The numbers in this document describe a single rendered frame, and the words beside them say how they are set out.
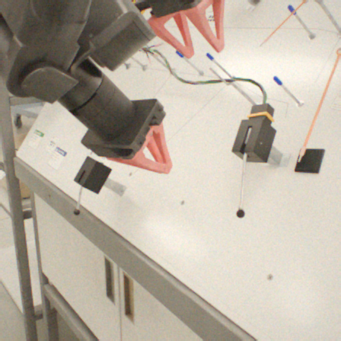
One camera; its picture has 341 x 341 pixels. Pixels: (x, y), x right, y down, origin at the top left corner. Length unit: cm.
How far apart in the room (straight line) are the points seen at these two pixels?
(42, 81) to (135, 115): 13
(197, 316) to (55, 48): 51
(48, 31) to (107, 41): 9
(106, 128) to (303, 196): 34
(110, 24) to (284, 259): 42
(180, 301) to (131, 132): 39
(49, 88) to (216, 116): 52
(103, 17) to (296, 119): 44
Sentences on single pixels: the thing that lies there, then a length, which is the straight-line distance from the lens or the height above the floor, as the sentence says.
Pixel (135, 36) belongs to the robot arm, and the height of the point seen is 129.
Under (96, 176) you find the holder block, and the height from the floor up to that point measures 99.
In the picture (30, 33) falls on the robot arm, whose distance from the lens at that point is 39.
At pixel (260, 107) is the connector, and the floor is 116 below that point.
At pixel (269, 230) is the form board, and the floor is 99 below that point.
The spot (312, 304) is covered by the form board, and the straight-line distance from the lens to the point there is 67.
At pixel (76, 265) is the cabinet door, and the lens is 133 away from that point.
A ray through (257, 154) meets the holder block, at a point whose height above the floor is 111.
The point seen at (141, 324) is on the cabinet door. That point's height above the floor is 65.
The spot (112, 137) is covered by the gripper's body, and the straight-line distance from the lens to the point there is 51.
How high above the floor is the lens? 131
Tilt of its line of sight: 20 degrees down
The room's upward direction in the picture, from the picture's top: straight up
